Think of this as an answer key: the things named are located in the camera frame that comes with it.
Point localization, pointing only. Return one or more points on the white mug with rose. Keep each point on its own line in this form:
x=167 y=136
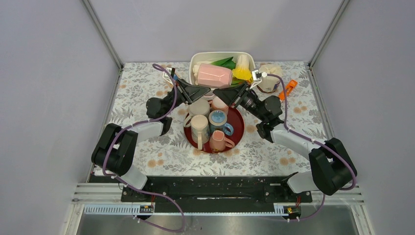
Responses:
x=200 y=107

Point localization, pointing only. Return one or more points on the toy bok choy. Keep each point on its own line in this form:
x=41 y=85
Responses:
x=226 y=63

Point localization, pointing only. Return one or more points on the cream mug blue dragon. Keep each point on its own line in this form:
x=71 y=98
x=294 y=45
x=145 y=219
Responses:
x=200 y=131

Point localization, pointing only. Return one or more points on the blue glazed mug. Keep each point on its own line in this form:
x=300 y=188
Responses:
x=218 y=120

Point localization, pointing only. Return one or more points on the left aluminium frame post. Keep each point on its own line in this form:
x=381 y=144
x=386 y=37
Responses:
x=102 y=33

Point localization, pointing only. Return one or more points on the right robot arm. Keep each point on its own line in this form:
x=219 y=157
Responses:
x=331 y=168

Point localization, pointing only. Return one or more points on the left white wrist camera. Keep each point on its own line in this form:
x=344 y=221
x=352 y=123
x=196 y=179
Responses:
x=169 y=73

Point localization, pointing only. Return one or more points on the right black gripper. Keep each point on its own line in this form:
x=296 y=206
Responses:
x=235 y=96

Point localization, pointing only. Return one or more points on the red round tray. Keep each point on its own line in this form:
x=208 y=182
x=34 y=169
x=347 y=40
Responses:
x=235 y=119

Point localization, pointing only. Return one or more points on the pink mug at back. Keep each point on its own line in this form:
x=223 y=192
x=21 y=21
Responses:
x=218 y=104

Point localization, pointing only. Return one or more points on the pink faceted mug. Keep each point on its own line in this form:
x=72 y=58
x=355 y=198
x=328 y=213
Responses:
x=214 y=76

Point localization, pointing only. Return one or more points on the floral tablecloth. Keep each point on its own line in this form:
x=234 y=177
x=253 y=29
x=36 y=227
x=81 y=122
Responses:
x=172 y=154

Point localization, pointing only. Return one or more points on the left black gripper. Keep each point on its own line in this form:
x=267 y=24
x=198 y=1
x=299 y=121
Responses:
x=188 y=92

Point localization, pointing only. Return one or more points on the toy napa cabbage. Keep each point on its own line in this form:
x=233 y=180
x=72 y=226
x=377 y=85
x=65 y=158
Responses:
x=242 y=68

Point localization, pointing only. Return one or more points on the wrapped toilet paper roll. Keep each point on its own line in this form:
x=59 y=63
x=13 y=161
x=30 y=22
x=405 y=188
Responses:
x=269 y=84

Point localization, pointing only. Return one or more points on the right aluminium frame post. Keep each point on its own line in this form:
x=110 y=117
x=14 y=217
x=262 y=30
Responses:
x=327 y=35

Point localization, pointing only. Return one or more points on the pink square mug front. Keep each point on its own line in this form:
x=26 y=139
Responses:
x=219 y=142

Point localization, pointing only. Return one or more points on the white rectangular dish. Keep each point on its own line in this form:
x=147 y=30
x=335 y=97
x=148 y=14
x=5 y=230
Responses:
x=209 y=57

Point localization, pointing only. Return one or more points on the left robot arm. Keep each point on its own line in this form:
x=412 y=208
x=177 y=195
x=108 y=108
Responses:
x=115 y=150

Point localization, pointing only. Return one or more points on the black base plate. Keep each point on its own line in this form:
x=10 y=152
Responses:
x=205 y=194

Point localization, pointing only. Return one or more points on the aluminium frame post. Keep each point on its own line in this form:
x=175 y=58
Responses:
x=102 y=33
x=327 y=35

